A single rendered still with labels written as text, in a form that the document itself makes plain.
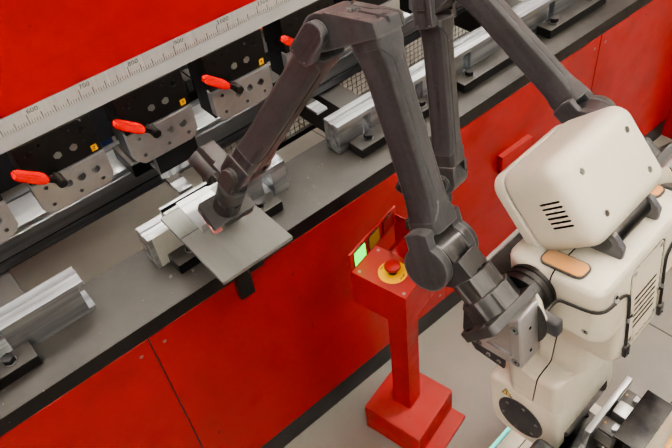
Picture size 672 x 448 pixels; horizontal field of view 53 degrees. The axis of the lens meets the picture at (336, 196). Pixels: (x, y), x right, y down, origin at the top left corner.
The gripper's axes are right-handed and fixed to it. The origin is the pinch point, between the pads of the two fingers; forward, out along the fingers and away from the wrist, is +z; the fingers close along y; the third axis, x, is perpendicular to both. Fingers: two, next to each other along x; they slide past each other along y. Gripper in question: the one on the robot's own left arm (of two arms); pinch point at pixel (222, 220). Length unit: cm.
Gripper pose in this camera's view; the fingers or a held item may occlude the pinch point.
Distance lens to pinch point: 149.4
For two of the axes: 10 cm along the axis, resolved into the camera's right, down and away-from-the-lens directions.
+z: -2.5, 3.9, 8.9
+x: 6.0, 7.8, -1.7
